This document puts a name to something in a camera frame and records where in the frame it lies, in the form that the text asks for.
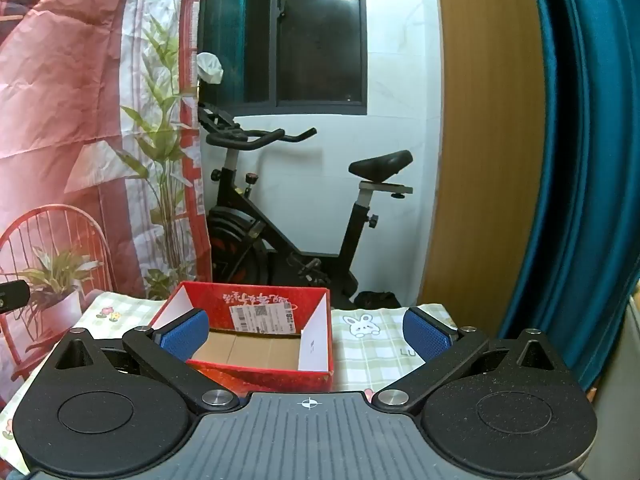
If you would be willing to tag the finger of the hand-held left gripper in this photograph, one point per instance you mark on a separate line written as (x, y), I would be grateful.
(12, 296)

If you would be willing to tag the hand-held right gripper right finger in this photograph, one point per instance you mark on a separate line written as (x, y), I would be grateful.
(427, 335)

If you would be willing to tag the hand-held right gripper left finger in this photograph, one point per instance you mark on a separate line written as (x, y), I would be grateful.
(185, 334)

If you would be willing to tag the red cardboard box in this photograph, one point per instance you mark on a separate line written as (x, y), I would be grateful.
(270, 377)

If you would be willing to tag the green checked tablecloth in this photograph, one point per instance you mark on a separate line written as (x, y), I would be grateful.
(370, 355)

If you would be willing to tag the black bag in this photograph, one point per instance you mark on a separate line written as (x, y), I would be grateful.
(377, 300)

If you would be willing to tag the black exercise bike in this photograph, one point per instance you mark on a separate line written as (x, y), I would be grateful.
(227, 230)

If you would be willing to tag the grey furniture panel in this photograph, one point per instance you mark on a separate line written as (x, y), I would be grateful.
(620, 385)

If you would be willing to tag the red printed backdrop cloth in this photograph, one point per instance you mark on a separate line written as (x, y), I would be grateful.
(60, 85)

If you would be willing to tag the teal curtain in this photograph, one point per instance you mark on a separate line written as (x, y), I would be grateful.
(590, 160)

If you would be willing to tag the white plastic bag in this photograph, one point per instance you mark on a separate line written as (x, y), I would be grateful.
(209, 67)

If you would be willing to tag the dark framed window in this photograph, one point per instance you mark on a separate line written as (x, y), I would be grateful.
(315, 35)

